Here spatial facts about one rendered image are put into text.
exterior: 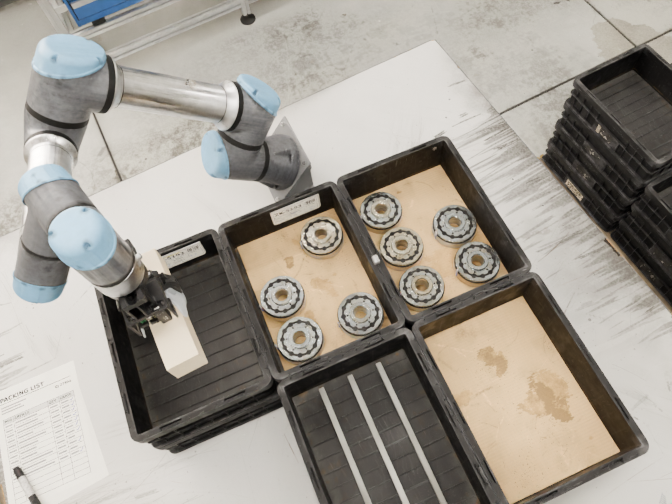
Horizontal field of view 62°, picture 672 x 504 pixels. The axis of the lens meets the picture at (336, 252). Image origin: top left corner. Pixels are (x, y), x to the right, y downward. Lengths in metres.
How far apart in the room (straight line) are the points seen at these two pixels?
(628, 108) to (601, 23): 1.07
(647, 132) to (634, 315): 0.78
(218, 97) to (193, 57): 1.76
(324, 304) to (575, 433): 0.59
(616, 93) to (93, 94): 1.68
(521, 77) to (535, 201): 1.31
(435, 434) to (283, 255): 0.54
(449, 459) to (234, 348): 0.52
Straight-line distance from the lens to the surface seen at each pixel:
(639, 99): 2.23
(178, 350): 1.05
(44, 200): 0.88
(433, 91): 1.82
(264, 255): 1.39
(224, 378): 1.31
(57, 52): 1.19
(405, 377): 1.26
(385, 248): 1.34
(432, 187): 1.46
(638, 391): 1.51
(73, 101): 1.21
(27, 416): 1.63
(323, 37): 3.03
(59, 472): 1.55
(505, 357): 1.30
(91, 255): 0.80
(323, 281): 1.34
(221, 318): 1.35
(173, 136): 2.78
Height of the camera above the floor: 2.06
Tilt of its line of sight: 64 degrees down
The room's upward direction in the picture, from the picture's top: 10 degrees counter-clockwise
